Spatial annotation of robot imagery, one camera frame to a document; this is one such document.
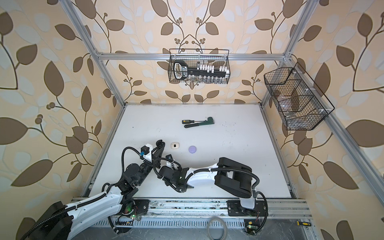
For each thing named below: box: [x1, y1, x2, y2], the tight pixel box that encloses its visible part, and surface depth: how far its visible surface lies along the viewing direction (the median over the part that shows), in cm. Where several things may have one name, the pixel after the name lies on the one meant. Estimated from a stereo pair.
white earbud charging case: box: [170, 142, 180, 150], surface depth 98 cm
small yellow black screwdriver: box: [296, 221, 312, 227], surface depth 71 cm
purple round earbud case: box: [188, 145, 197, 154], surface depth 98 cm
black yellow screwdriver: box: [182, 120, 207, 124], surface depth 110 cm
